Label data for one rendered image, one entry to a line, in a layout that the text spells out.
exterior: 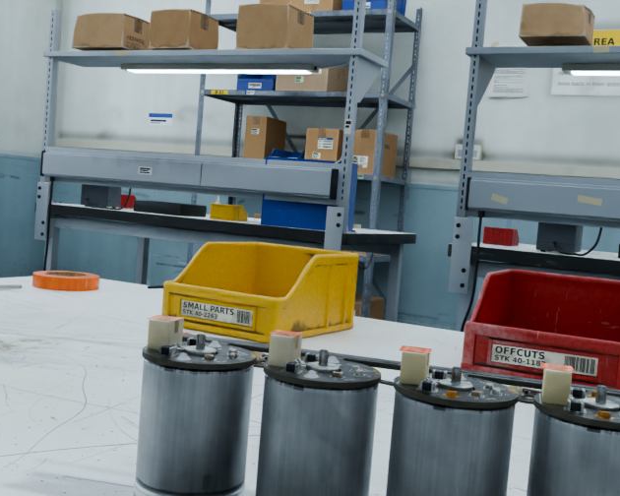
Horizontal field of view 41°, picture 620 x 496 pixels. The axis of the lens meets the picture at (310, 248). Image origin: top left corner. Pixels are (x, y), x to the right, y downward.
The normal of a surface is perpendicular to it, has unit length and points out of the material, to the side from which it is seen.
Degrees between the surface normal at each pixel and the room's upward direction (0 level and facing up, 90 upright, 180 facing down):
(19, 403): 0
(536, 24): 89
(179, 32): 89
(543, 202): 90
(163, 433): 90
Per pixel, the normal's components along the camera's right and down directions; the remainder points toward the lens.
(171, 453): -0.22, 0.04
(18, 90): 0.89, 0.10
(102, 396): 0.08, -0.99
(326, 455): 0.13, 0.07
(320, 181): -0.45, 0.01
